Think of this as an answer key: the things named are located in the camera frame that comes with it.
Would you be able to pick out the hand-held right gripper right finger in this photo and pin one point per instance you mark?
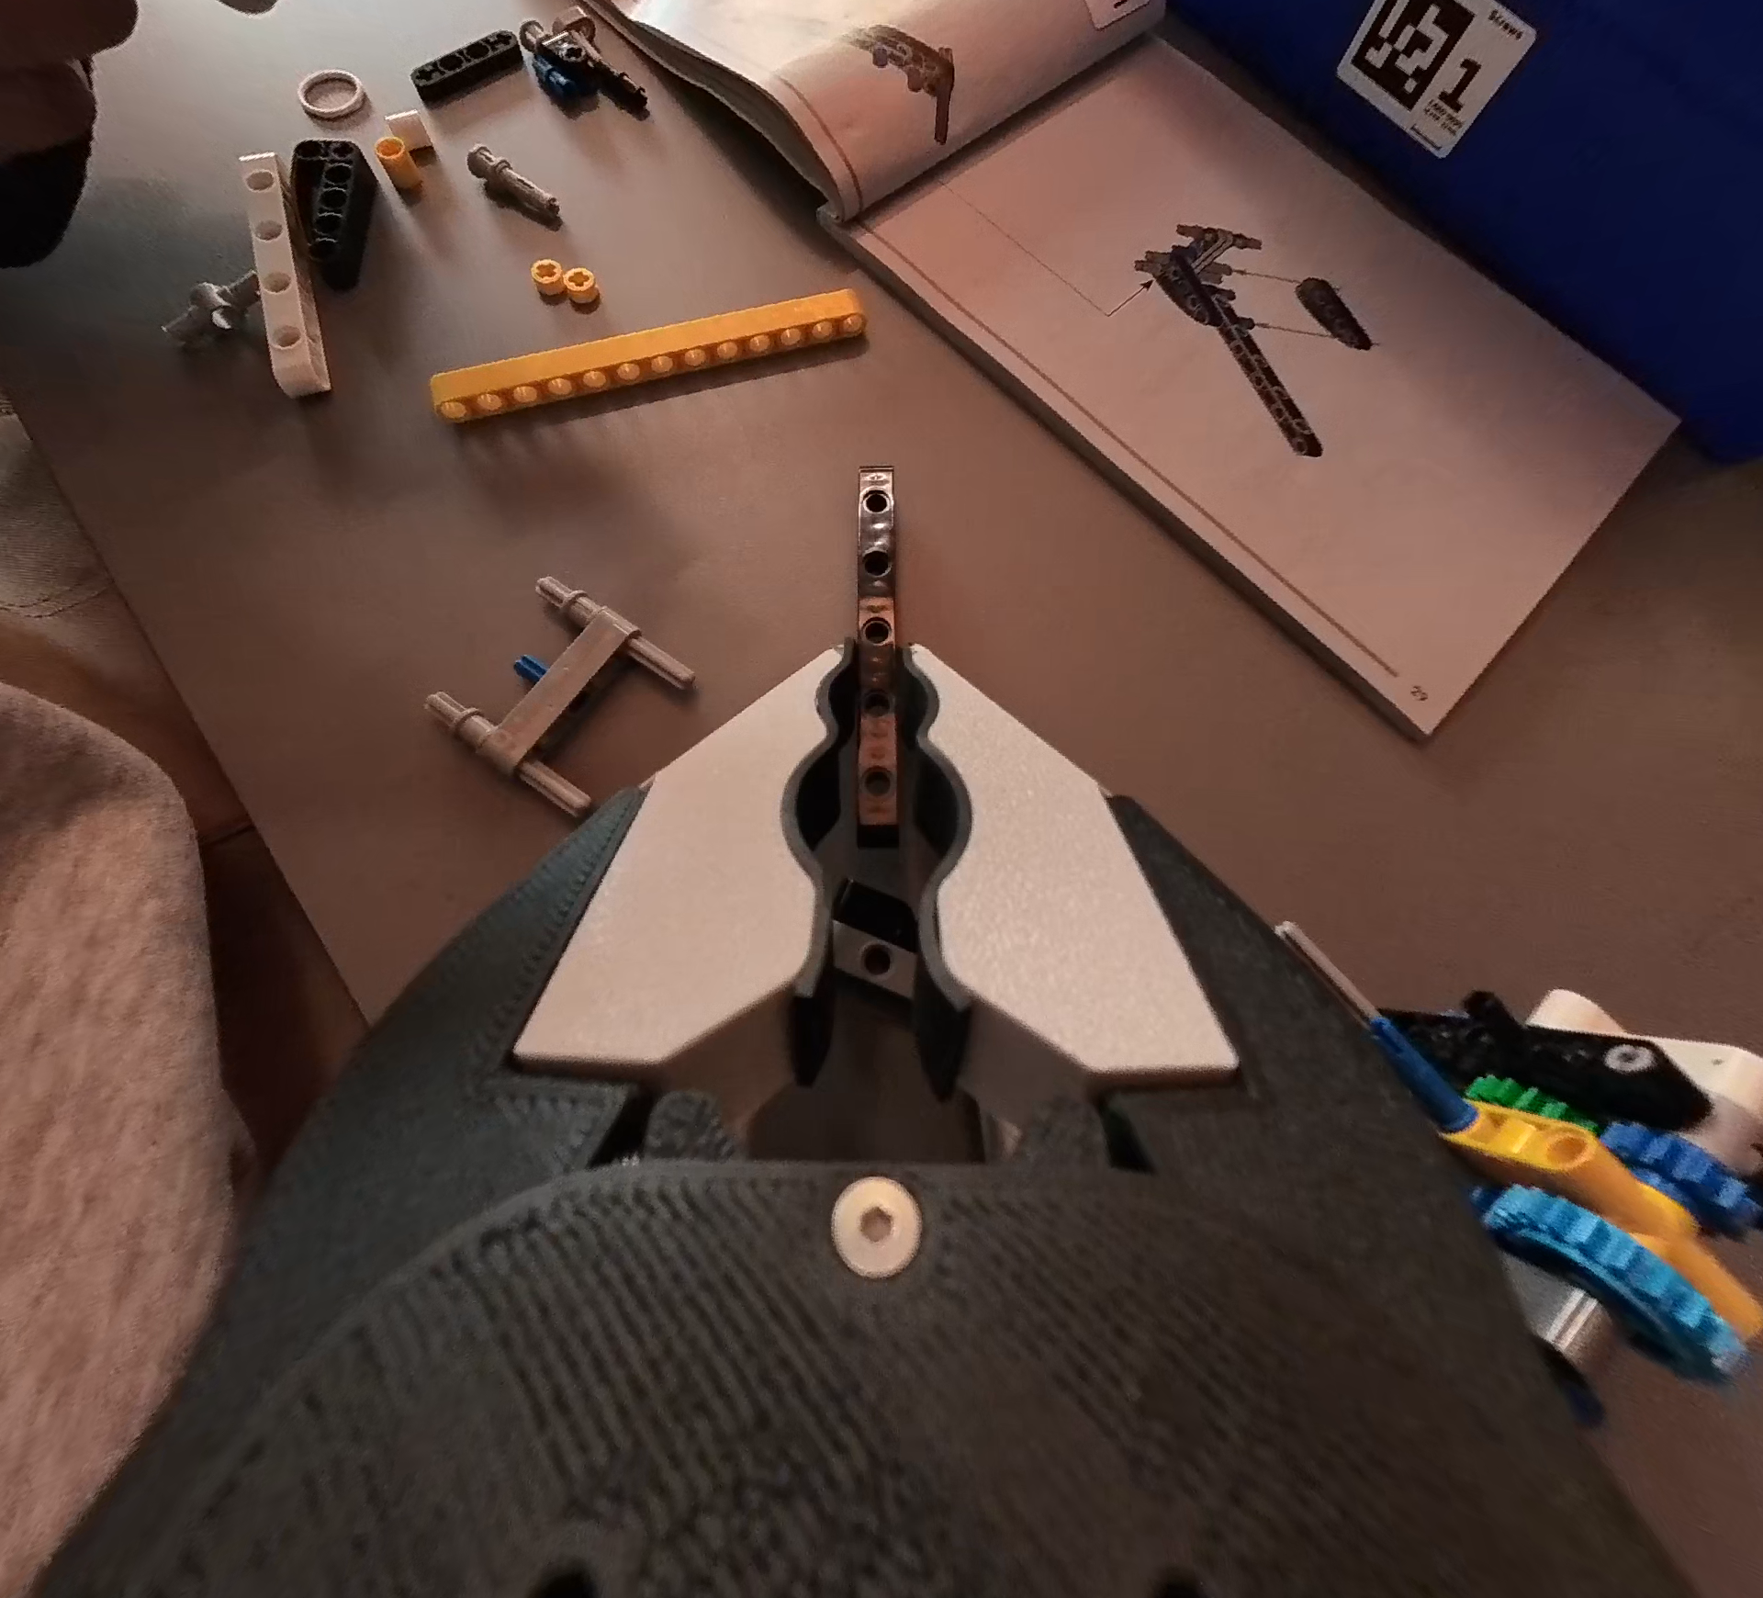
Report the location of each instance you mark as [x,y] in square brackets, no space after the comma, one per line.
[1089,923]

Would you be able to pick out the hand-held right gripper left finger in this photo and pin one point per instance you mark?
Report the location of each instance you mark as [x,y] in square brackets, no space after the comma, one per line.
[661,937]

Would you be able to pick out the long black lego beam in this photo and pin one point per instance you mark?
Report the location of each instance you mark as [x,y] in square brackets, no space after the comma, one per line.
[878,585]

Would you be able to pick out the short black lego beam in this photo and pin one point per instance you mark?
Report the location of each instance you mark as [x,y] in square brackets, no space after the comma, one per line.
[445,71]

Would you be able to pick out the small grey lego pin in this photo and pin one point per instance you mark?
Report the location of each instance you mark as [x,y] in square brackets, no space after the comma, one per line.
[565,21]

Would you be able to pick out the white lego bush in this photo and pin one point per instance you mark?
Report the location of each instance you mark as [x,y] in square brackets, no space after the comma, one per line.
[412,132]

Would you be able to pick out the grey lego axle assembly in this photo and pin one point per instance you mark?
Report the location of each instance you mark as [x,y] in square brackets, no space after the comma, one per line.
[565,675]

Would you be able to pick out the blue lego pin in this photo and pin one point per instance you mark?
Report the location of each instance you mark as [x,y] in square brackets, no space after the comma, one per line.
[555,77]

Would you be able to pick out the black lego pin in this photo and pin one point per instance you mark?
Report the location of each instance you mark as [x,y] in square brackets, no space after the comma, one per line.
[613,79]

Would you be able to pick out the grey lego axle pin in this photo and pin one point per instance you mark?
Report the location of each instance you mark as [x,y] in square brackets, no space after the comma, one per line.
[510,182]

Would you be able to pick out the black bent lego beam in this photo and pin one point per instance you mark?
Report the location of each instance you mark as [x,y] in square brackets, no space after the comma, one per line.
[363,221]

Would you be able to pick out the white lego beam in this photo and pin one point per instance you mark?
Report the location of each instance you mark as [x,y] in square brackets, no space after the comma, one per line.
[274,256]

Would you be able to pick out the small yellow lego bush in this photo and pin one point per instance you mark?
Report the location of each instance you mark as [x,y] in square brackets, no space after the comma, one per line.
[585,285]
[547,275]

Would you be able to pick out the grey lego connector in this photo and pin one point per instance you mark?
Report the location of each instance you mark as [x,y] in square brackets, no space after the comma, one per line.
[206,308]

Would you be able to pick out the multicolour lego gear assembly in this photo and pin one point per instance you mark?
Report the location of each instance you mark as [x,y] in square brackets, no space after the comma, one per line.
[1529,1143]

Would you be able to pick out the lego instruction booklet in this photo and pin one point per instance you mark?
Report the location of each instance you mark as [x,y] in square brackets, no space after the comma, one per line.
[1047,385]

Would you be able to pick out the long yellow lego beam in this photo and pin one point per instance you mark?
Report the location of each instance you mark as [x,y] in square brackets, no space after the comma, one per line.
[620,389]

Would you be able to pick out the person's grey sweatshirt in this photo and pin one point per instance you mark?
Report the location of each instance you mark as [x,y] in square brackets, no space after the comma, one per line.
[95,1076]

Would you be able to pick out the large blue plastic bin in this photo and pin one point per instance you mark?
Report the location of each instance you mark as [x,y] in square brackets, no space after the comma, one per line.
[1626,249]

